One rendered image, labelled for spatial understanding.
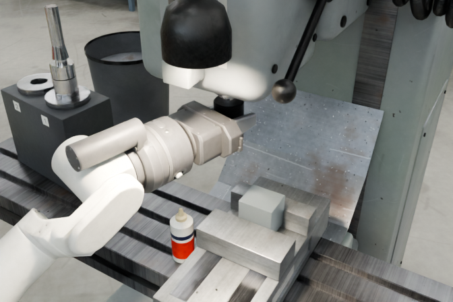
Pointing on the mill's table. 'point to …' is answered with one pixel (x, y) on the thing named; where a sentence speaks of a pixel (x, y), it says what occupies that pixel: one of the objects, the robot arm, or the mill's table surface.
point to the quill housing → (240, 23)
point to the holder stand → (50, 120)
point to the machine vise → (305, 207)
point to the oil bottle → (182, 236)
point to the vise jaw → (246, 243)
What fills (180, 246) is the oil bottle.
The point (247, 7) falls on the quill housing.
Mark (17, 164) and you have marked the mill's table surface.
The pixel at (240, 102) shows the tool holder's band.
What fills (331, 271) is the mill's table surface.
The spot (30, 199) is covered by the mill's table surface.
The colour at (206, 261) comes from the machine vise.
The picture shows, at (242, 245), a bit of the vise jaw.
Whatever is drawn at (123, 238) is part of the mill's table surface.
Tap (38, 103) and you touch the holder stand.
